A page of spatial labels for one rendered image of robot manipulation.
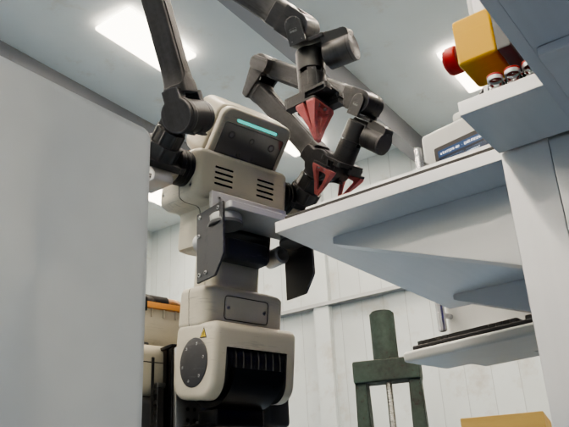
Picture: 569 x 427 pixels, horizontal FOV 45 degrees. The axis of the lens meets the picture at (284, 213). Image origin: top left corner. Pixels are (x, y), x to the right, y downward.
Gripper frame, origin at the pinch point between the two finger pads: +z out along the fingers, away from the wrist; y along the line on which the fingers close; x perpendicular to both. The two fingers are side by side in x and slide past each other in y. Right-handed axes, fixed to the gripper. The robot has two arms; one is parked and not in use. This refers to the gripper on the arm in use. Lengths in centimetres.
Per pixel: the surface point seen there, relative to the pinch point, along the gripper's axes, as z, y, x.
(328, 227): 22.1, 4.9, -6.8
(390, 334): -129, -339, 649
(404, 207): 22.4, 18.3, -5.1
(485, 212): 25.9, 30.0, -2.1
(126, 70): -514, -575, 422
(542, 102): 23, 46, -22
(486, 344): 31, 0, 67
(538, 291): 42, 38, -12
